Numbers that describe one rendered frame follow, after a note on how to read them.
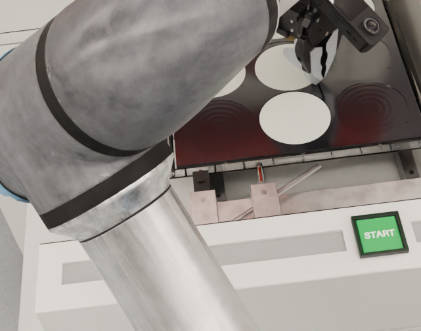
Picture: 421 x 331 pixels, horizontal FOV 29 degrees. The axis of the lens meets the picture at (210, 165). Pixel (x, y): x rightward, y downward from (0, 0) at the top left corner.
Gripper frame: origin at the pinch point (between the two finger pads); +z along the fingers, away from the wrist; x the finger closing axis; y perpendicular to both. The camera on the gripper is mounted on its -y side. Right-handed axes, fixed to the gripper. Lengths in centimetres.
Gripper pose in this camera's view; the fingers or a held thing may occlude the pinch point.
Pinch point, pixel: (320, 78)
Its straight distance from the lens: 120.3
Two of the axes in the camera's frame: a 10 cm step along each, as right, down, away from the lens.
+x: -6.8, 6.0, -4.1
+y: -7.2, -4.9, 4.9
